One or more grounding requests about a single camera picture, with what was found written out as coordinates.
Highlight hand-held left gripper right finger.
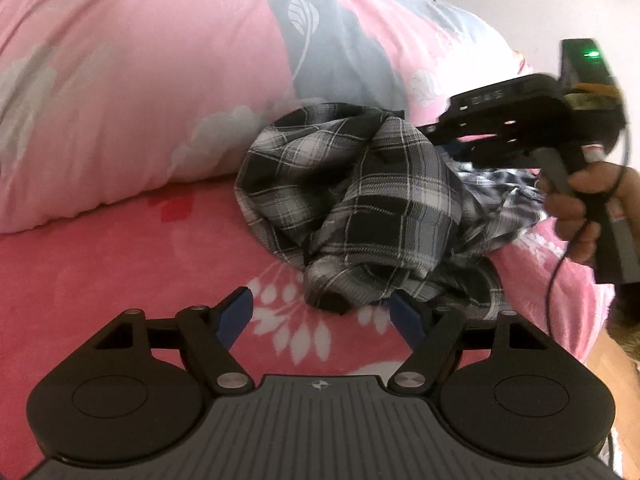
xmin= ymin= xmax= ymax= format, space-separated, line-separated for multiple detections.
xmin=389 ymin=292 xmax=548 ymax=395

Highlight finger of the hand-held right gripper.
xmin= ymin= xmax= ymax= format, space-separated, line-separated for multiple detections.
xmin=419 ymin=121 xmax=473 ymax=161

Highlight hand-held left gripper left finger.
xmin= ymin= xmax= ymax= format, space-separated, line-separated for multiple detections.
xmin=95 ymin=286 xmax=255 ymax=395

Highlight black white plaid pants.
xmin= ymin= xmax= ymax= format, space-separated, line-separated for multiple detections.
xmin=235 ymin=102 xmax=543 ymax=318

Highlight person's right hand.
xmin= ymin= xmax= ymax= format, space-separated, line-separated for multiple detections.
xmin=537 ymin=162 xmax=640 ymax=265

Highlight pink fleece flower blanket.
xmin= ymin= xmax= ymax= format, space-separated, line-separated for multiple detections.
xmin=0 ymin=170 xmax=616 ymax=471

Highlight pink grey floral quilt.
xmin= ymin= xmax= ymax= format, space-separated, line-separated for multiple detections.
xmin=0 ymin=0 xmax=533 ymax=233

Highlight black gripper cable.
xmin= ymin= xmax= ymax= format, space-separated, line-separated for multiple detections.
xmin=546 ymin=125 xmax=632 ymax=348

